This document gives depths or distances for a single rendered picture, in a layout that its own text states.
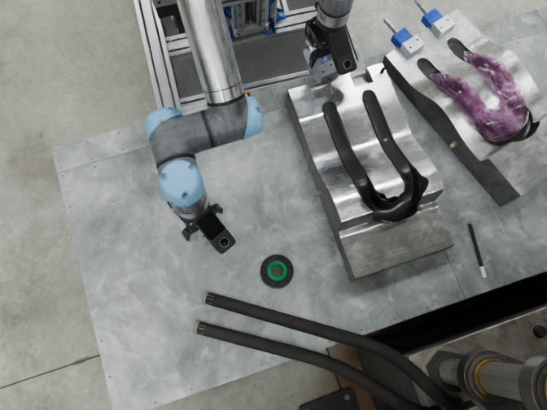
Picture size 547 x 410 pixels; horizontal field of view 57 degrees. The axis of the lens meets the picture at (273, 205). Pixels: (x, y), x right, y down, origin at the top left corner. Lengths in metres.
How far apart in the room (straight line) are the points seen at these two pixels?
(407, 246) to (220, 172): 0.51
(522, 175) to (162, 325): 0.94
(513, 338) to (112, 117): 1.76
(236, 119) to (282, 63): 1.20
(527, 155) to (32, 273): 1.81
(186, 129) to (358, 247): 0.52
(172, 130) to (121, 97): 1.42
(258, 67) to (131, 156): 0.91
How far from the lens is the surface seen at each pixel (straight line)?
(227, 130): 0.97
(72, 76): 2.49
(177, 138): 0.96
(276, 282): 1.23
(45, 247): 2.26
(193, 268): 1.28
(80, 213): 1.37
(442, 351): 1.30
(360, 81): 1.39
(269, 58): 2.16
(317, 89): 1.36
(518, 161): 1.38
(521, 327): 1.43
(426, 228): 1.29
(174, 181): 0.91
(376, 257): 1.25
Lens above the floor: 2.06
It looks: 75 degrees down
